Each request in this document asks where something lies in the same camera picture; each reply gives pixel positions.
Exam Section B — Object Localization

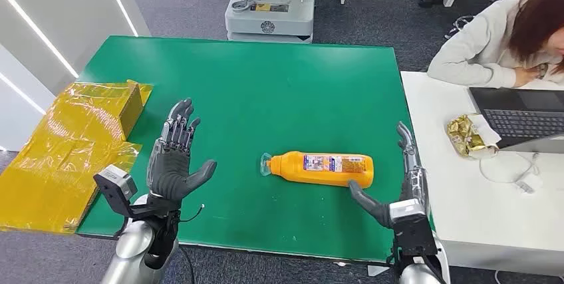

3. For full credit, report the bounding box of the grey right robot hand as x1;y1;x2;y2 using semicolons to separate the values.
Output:
349;122;429;229

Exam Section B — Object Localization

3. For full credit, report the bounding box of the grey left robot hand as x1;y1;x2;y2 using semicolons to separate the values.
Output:
146;98;217;207

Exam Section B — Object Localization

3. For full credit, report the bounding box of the orange detergent bottle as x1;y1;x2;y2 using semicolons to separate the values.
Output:
259;151;374;189

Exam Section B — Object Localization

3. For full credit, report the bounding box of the white desk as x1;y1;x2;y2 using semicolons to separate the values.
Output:
400;71;564;277

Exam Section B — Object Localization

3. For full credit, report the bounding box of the gold foil snack wrapper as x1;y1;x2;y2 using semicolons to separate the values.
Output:
446;113;502;160

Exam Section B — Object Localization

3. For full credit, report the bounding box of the white paper scrap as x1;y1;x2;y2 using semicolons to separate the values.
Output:
366;264;391;277

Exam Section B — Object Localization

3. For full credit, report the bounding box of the yellow taped cardboard box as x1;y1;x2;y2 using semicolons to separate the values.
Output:
0;80;154;234

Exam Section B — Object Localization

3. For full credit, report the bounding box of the dark grey laptop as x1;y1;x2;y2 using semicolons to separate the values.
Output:
468;87;564;154

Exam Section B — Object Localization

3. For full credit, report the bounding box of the person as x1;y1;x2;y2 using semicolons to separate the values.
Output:
427;0;564;89

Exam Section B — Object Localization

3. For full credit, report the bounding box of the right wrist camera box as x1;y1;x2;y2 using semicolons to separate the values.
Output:
389;199;428;225

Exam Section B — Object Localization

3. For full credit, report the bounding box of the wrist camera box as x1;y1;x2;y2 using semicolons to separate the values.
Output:
389;199;428;225
93;165;138;220

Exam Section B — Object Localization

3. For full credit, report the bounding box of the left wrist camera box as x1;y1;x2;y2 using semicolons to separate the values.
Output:
93;165;138;220

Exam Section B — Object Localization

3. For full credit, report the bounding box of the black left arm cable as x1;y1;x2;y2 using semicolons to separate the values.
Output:
178;244;196;284

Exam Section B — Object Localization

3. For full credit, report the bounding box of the white cable with adapter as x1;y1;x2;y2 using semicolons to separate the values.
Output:
479;152;541;195

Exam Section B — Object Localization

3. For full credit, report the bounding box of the white cable on floor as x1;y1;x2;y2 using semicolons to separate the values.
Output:
444;15;476;40

